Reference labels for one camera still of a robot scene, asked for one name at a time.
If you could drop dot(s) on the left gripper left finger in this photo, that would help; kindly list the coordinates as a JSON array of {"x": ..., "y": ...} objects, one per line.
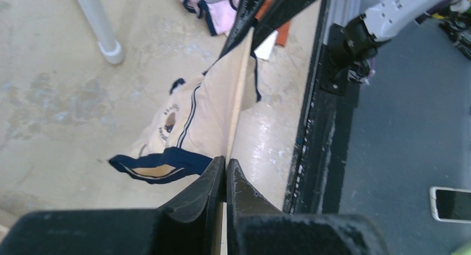
[{"x": 189, "y": 223}]

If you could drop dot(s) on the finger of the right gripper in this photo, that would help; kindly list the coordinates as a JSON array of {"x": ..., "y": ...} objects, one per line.
[
  {"x": 277, "y": 14},
  {"x": 244, "y": 21}
]

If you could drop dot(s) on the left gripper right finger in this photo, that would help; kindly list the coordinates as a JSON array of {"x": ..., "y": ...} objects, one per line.
[{"x": 255, "y": 226}]

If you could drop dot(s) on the pink underwear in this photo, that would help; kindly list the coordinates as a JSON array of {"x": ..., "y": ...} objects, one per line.
[{"x": 219, "y": 14}]

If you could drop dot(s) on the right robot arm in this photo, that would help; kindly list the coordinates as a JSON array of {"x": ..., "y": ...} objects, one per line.
[{"x": 363, "y": 35}]

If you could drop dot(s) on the orange white underwear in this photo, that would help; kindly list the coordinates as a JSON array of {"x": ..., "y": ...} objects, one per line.
[{"x": 278, "y": 37}]

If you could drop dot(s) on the white smartphone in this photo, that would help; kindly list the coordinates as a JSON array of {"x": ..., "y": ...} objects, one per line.
[{"x": 450, "y": 204}]

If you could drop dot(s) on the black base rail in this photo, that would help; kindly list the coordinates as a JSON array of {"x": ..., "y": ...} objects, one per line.
[{"x": 316, "y": 175}]

